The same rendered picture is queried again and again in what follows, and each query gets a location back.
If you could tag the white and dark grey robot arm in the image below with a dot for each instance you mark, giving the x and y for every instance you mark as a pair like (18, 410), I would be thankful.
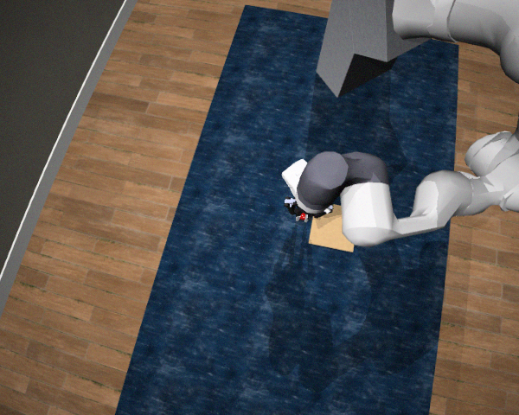
(361, 179)

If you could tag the tan flat mat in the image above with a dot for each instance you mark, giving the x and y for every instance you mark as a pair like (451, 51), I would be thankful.
(327, 231)

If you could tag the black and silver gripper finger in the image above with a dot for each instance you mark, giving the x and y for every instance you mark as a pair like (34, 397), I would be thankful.
(308, 217)
(289, 204)

